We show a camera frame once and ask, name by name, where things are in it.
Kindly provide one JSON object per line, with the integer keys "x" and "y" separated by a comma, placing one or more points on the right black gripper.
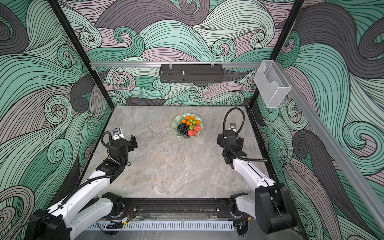
{"x": 221, "y": 140}

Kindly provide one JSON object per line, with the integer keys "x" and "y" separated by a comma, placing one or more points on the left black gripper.
{"x": 130, "y": 147}

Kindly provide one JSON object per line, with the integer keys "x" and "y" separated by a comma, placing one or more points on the dark fake grape bunch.
{"x": 183, "y": 129}

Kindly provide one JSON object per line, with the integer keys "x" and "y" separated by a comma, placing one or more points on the light green wavy fruit bowl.
{"x": 178, "y": 120}

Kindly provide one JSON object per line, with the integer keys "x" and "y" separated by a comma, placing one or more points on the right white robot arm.
{"x": 262, "y": 185}

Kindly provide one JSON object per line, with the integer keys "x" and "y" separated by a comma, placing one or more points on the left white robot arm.
{"x": 69, "y": 217}

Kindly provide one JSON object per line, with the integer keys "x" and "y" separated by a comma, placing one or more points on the black perforated metal tray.
{"x": 196, "y": 74}

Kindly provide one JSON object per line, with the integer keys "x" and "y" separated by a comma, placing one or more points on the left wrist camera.
{"x": 117, "y": 134}

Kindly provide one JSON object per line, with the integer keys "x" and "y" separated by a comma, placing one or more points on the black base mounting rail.
{"x": 180, "y": 207}

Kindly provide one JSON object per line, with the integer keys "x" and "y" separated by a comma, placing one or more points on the clear plastic wall bin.
{"x": 272, "y": 82}

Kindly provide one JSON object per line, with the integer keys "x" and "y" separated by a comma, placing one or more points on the aluminium rail back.
{"x": 138, "y": 64}

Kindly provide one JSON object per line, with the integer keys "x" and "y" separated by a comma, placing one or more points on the aluminium rail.
{"x": 355, "y": 177}
{"x": 138, "y": 64}

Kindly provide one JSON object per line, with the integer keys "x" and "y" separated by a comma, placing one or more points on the white slotted cable duct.
{"x": 182, "y": 225}

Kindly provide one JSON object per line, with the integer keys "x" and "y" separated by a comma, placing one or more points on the aluminium rail right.
{"x": 355, "y": 177}

